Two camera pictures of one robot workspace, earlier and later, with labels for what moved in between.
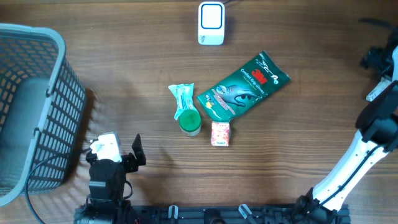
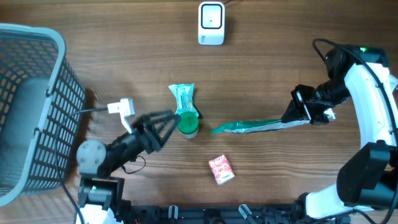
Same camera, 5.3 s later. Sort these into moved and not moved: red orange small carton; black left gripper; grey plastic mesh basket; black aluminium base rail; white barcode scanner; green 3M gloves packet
Moved: black left gripper; green 3M gloves packet; red orange small carton
Not moved: black aluminium base rail; grey plastic mesh basket; white barcode scanner
